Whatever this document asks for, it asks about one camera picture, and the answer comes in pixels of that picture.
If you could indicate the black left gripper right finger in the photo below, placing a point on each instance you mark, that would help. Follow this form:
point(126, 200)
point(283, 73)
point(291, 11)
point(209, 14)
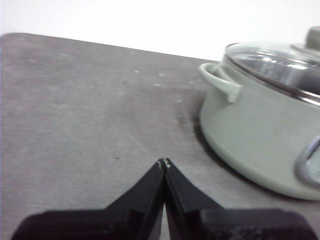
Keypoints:
point(212, 222)

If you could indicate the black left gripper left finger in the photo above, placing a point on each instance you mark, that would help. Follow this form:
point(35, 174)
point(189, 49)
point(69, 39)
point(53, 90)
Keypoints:
point(120, 222)

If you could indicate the glass lid with green knob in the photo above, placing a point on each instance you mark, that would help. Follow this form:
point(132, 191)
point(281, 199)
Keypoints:
point(270, 67)

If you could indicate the pale green electric cooking pot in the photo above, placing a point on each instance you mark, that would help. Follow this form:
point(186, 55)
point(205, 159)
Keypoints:
point(255, 130)

